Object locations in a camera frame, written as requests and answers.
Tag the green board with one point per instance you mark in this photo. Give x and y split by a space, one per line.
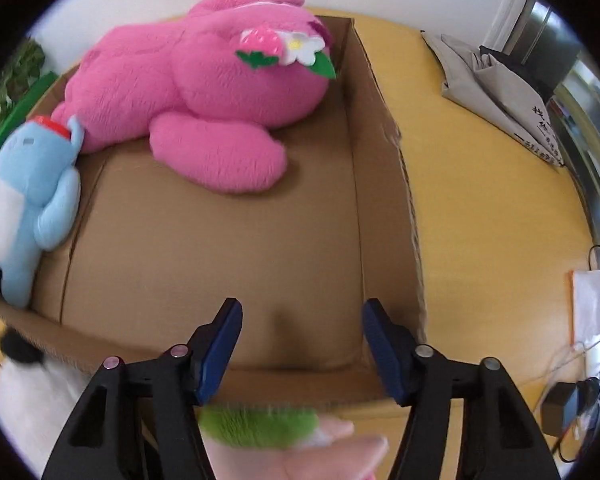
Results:
15 110

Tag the green potted plant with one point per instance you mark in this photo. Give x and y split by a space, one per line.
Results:
20 65

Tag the white plush toy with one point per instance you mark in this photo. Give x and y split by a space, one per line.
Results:
25 395

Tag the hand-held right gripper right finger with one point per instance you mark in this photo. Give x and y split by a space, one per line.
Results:
385 350

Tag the pink rabbit plush toy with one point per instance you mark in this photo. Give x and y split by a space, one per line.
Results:
205 90

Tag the grey cloth bag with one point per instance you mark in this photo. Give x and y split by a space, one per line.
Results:
480 85

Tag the white paper box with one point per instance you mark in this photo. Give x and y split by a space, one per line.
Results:
587 305

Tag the light blue plush toy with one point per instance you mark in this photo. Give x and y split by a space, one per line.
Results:
35 185

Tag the grey metal cabinet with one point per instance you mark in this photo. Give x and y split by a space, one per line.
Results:
545 30

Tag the cardboard box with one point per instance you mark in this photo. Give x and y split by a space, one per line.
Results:
205 260

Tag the pale pink green plush toy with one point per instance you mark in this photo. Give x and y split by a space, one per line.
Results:
260 425

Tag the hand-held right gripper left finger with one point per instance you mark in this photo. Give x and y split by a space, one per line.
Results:
220 350

